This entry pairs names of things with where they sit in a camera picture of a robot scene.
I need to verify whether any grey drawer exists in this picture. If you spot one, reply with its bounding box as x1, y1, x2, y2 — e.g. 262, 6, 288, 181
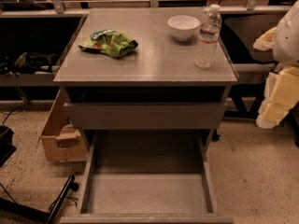
60, 131, 234, 224
64, 103, 225, 130

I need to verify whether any black chair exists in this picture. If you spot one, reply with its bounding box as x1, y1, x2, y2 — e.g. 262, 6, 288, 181
221, 14, 285, 120

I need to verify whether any grey drawer cabinet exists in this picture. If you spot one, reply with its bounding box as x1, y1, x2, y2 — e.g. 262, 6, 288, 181
55, 7, 236, 144

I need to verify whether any clear plastic water bottle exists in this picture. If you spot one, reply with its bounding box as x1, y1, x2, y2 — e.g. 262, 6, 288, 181
194, 5, 222, 69

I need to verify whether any green chip bag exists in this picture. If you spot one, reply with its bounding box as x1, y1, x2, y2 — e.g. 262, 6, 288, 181
78, 29, 138, 58

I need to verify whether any grey top drawer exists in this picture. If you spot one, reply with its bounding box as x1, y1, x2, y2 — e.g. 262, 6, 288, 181
64, 103, 225, 130

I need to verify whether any white bowl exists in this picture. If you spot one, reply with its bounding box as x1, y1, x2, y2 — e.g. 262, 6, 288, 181
167, 15, 200, 41

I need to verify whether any cardboard box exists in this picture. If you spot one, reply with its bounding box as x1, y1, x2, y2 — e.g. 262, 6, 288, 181
40, 91, 89, 162

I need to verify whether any black stand with cables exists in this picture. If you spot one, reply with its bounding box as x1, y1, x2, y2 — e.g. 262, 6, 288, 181
0, 175, 80, 224

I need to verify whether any black device at left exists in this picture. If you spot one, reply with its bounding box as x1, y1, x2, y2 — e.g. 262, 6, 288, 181
0, 125, 16, 167

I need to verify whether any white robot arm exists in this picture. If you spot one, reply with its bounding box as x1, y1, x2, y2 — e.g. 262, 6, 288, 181
253, 1, 299, 129

